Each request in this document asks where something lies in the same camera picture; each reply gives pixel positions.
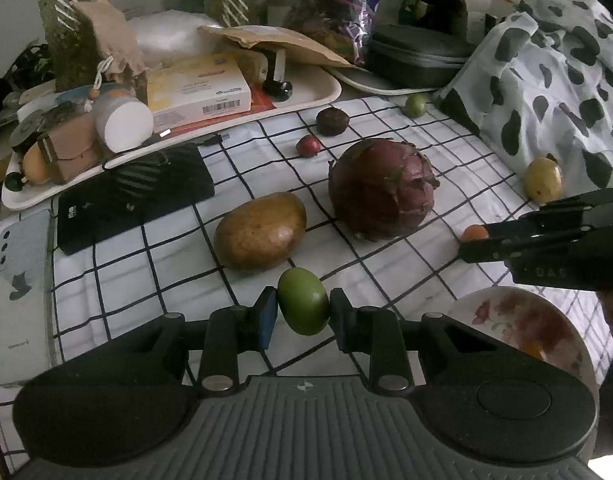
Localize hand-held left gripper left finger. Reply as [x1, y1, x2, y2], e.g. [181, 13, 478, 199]
[131, 287, 280, 393]

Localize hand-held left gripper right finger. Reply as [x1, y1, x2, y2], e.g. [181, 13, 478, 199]
[329, 287, 497, 393]

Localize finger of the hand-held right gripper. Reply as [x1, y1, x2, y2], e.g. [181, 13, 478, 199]
[457, 227, 595, 264]
[487, 187, 613, 239]

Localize yellow-green round fruit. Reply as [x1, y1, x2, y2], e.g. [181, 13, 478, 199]
[523, 156, 564, 204]

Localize large green round fruit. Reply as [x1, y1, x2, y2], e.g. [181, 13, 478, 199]
[277, 267, 331, 337]

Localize floral white plate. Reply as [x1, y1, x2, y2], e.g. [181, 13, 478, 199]
[449, 286, 600, 401]

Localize brown potato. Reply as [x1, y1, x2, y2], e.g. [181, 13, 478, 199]
[214, 191, 307, 272]

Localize purple dragon fruit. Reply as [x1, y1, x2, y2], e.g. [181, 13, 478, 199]
[328, 137, 441, 241]

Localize white checkered bedsheet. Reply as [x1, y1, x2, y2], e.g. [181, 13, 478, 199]
[0, 92, 613, 471]

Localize cow print blanket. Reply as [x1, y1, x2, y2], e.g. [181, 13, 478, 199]
[434, 0, 613, 206]

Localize black flat electronic device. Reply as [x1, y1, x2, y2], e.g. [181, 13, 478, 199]
[56, 142, 216, 257]

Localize small red fruit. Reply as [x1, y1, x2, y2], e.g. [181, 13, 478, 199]
[295, 135, 321, 158]

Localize white plastic board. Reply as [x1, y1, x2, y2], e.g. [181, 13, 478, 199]
[331, 67, 437, 95]

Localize dark brown round fruit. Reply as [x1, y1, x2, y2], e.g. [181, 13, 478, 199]
[315, 106, 350, 137]

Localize black zippered case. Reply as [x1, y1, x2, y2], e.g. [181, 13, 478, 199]
[367, 24, 477, 88]

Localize black round-base gadget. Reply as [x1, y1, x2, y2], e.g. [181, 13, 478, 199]
[263, 49, 293, 98]

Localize white serving tray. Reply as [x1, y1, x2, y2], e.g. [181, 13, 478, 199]
[0, 62, 343, 211]

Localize white cylindrical jar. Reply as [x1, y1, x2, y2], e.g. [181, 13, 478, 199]
[92, 91, 154, 154]

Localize pale green smartphone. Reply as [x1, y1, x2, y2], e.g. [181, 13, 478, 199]
[0, 209, 57, 388]

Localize yellow cardboard box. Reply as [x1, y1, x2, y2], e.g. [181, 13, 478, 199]
[145, 52, 252, 133]

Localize tan leather pouch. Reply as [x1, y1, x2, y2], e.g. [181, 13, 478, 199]
[36, 117, 104, 185]

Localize yellow rounded object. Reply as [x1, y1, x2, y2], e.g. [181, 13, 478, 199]
[21, 142, 52, 184]

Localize brown paper envelope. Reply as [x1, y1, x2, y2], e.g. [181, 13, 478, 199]
[199, 24, 357, 68]

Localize foil snack bag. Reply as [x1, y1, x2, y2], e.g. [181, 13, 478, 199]
[286, 0, 402, 63]

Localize white plastic bag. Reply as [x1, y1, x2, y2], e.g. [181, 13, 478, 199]
[129, 12, 222, 68]

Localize burlap drawstring bag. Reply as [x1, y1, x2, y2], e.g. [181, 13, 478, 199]
[72, 0, 147, 86]

